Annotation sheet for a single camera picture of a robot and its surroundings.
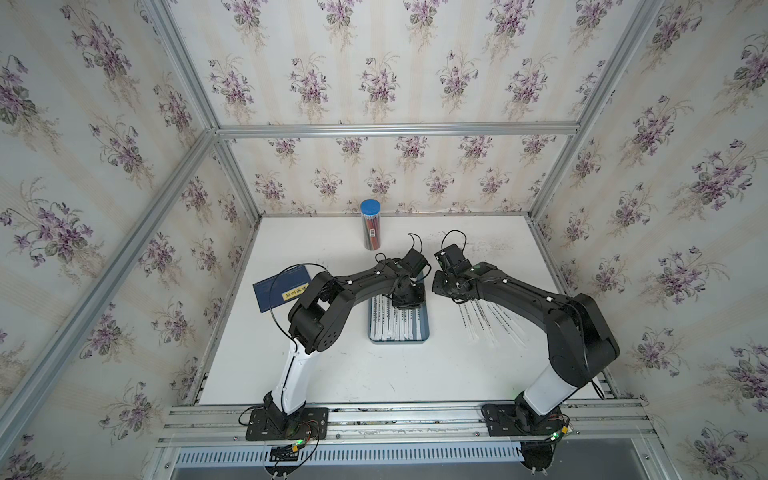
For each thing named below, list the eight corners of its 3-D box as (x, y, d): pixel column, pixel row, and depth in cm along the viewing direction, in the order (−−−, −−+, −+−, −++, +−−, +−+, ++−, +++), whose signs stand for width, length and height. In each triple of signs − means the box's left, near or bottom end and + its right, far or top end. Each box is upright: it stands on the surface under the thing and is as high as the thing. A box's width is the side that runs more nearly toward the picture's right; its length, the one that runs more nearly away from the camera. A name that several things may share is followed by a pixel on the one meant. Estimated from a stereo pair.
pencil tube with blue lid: (363, 251, 111) (359, 213, 96) (364, 237, 116) (361, 198, 101) (380, 251, 111) (379, 213, 96) (380, 237, 116) (380, 198, 101)
